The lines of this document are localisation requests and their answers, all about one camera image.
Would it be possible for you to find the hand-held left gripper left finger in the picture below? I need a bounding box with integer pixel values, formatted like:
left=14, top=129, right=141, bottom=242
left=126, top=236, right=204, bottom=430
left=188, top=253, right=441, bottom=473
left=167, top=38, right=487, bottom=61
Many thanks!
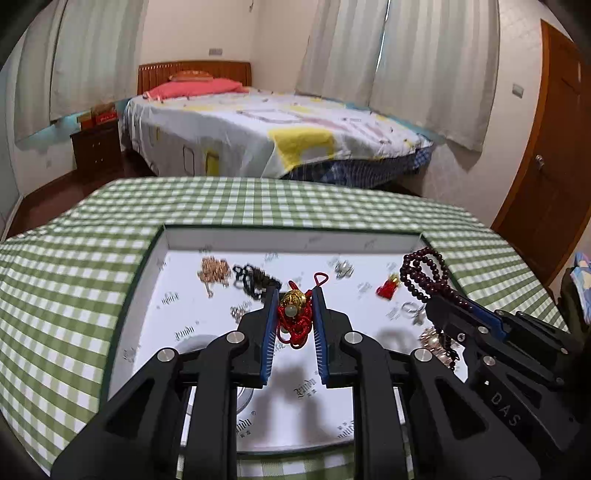
left=51, top=288, right=280, bottom=480

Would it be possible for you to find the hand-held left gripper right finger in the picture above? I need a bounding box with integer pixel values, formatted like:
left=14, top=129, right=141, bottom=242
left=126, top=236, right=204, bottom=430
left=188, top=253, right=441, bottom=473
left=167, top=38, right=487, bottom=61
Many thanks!
left=313, top=285, right=544, bottom=480

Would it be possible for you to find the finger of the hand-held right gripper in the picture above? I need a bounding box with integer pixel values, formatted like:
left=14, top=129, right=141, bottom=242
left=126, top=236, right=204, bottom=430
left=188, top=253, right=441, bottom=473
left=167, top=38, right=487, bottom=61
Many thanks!
left=427, top=304, right=560, bottom=385
left=425, top=294, right=581, bottom=354

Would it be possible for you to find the red knot charm gold bead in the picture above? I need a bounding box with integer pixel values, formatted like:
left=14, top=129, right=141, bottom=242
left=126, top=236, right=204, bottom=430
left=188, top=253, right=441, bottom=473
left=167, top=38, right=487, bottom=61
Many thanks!
left=276, top=272, right=330, bottom=348

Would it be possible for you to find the silver pearl ring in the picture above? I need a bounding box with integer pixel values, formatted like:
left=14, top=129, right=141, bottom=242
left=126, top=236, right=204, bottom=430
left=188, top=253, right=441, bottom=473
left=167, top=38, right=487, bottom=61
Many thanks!
left=399, top=299, right=428, bottom=326

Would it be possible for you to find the black bead bracelet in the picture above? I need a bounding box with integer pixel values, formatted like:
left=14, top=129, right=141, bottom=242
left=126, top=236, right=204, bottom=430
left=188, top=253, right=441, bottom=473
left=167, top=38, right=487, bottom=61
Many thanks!
left=232, top=263, right=282, bottom=301

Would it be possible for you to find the brown wooden bead bracelet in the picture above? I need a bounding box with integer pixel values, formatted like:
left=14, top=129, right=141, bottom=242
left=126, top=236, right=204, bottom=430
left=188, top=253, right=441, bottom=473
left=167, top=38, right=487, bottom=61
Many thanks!
left=399, top=246, right=452, bottom=306

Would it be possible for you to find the red knotted cord charm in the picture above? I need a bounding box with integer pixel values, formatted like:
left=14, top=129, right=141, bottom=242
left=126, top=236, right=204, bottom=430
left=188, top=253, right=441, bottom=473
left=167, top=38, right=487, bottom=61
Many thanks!
left=375, top=272, right=401, bottom=300

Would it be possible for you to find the gold chain ornament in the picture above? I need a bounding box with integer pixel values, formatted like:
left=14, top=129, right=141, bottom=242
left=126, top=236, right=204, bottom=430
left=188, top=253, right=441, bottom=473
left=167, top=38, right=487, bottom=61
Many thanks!
left=198, top=256, right=232, bottom=299

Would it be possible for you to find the white shallow tray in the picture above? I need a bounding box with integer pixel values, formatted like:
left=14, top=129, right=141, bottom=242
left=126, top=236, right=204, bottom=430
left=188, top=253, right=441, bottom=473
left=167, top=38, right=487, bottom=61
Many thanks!
left=102, top=223, right=481, bottom=460

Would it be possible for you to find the gold rhinestone ornament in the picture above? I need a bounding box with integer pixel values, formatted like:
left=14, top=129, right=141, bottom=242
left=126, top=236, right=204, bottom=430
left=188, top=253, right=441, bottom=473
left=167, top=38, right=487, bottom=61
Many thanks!
left=417, top=326, right=456, bottom=361

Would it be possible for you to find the colourful cloth bundle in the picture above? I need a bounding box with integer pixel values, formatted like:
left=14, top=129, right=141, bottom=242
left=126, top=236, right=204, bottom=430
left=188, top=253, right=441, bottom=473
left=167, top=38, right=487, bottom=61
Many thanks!
left=560, top=251, right=591, bottom=324

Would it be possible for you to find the brown wooden door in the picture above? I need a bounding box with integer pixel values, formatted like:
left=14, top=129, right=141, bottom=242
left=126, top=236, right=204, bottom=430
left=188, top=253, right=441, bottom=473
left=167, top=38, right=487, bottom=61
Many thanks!
left=490, top=18, right=591, bottom=289

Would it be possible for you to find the bed with patterned sheet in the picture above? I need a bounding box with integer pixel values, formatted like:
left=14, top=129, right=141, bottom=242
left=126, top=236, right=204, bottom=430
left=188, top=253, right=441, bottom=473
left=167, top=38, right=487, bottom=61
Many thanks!
left=122, top=89, right=435, bottom=190

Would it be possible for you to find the green checked tablecloth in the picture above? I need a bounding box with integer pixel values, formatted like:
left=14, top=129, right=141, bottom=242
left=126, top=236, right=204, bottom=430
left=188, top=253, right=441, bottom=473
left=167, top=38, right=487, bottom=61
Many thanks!
left=0, top=177, right=571, bottom=480

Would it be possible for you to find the dark wooden nightstand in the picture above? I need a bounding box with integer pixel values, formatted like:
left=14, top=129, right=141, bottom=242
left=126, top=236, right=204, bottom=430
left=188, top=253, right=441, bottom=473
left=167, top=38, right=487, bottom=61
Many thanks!
left=69, top=120, right=123, bottom=176

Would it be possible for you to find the white window curtain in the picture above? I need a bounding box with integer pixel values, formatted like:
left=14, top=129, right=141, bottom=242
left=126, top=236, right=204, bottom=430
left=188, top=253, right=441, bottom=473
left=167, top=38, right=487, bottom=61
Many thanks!
left=369, top=0, right=502, bottom=153
left=295, top=0, right=387, bottom=105
left=14, top=0, right=149, bottom=142

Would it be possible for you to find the pink pillow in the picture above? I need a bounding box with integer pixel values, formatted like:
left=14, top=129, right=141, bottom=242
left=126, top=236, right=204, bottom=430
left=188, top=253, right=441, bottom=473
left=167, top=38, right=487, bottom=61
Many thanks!
left=143, top=77, right=245, bottom=100

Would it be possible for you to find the orange embroidered pillow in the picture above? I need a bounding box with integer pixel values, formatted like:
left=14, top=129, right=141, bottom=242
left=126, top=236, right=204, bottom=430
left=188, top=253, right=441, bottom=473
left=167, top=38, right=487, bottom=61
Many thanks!
left=168, top=69, right=214, bottom=82

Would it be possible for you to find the red gift box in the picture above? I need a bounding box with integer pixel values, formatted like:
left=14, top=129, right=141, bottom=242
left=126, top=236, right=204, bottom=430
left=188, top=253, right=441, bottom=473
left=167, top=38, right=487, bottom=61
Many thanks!
left=92, top=103, right=119, bottom=126

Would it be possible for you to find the wooden headboard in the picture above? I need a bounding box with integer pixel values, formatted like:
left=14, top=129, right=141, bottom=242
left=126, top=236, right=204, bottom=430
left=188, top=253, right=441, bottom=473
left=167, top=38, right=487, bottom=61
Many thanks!
left=137, top=59, right=254, bottom=96

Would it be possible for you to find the frosted glass door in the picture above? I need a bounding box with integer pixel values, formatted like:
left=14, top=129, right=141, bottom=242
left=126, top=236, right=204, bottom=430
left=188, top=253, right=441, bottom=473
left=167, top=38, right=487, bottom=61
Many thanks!
left=0, top=74, right=24, bottom=232

